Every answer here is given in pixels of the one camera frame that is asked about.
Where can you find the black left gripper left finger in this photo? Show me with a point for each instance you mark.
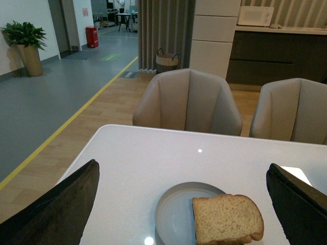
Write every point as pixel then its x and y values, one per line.
pixel 60 215

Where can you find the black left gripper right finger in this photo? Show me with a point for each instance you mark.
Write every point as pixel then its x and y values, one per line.
pixel 299 207

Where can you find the slice of bread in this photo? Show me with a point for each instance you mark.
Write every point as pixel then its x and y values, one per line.
pixel 227 219

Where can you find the grey round plate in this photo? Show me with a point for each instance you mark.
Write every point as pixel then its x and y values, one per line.
pixel 174 217

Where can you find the beige chair right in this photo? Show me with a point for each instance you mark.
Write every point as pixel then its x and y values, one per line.
pixel 291 110

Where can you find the beige chair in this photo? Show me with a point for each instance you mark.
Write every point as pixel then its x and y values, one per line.
pixel 189 100
pixel 291 110

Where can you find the beige chair left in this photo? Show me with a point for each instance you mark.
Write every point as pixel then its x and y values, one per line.
pixel 189 100

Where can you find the dark kitchen counter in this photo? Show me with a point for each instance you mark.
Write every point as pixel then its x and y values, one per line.
pixel 263 55

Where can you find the green potted plant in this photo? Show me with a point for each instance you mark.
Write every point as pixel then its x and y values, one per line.
pixel 28 39

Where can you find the red fire cabinet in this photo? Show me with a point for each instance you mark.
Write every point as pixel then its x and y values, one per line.
pixel 92 37

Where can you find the white microwave oven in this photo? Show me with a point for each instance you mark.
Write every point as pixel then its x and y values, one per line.
pixel 255 16

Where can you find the white tall cabinet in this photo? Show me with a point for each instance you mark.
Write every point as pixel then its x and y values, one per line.
pixel 213 33

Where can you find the grey curtain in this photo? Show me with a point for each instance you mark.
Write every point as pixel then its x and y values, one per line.
pixel 167 25

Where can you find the woven basket with handles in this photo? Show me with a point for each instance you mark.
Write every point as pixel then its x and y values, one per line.
pixel 166 61

